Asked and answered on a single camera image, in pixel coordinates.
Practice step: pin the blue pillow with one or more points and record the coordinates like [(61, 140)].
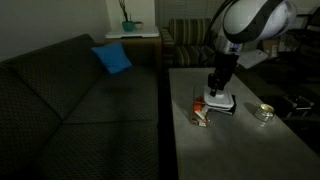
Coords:
[(111, 58)]

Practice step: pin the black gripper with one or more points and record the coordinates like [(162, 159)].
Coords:
[(225, 66)]

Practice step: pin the striped armchair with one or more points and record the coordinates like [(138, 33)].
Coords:
[(186, 43)]

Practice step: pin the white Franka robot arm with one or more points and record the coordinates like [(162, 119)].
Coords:
[(256, 20)]

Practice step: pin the dark patterned sofa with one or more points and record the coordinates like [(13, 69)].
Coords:
[(66, 110)]

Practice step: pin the wooden side table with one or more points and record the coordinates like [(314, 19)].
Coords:
[(143, 50)]

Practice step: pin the window blinds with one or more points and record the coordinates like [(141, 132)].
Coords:
[(186, 10)]

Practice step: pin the green spiky plant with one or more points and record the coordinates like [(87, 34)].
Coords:
[(130, 18)]

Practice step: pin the candle in glass jar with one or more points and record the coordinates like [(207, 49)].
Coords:
[(264, 112)]

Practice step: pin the black electronic box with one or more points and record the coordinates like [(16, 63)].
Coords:
[(298, 102)]

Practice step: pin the small white pot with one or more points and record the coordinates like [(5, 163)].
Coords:
[(138, 25)]

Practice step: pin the black spiral notebook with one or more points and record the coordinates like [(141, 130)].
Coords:
[(231, 110)]

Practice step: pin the clear plastic container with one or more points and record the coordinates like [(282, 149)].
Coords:
[(199, 115)]

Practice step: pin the teal plant pot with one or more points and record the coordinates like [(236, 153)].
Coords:
[(128, 26)]

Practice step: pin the cardboard box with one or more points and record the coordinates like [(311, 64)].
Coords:
[(271, 48)]

